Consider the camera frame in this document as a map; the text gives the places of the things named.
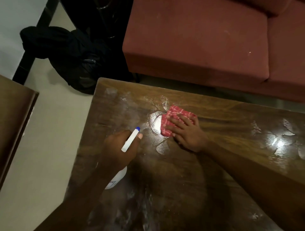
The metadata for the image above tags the red sofa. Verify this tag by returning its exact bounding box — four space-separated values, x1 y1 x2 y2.
122 0 305 103

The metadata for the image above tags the red checkered cloth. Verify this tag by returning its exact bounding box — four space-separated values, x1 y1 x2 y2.
161 105 197 137

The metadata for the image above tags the person's left hand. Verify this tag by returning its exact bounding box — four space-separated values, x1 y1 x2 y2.
100 130 143 173

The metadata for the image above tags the brown wooden furniture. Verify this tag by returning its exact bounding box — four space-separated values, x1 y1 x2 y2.
0 75 39 189

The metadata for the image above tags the white spray bottle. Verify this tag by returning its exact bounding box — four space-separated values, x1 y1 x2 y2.
105 127 141 190

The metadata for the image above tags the person's right hand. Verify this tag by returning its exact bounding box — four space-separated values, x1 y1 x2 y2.
164 114 210 153

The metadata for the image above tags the brown wooden table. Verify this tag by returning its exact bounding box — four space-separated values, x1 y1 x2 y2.
62 77 305 231

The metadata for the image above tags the person's left forearm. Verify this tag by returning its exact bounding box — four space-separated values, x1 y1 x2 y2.
34 164 124 231

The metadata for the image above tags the black bag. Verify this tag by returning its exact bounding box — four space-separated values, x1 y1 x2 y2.
20 26 134 95

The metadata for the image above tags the person's right forearm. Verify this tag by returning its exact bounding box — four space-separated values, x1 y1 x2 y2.
203 140 305 231

